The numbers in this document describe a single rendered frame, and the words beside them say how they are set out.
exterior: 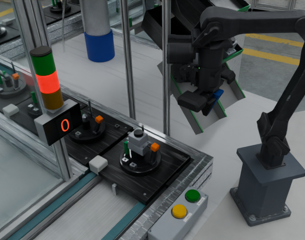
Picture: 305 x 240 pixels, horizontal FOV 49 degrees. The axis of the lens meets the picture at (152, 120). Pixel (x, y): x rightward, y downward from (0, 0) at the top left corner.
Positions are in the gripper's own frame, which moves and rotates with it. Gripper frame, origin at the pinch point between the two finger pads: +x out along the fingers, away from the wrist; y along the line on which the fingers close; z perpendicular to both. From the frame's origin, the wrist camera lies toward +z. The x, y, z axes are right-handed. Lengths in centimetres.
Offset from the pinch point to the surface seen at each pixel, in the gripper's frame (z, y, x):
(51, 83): 29.2, 24.8, -8.2
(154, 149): 12.9, 6.0, 18.7
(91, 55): 99, -47, 35
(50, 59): 29.2, 23.4, -14.2
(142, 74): 68, -53, 39
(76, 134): 44, 11, 25
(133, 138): 20.1, 7.1, 17.1
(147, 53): 80, -73, 39
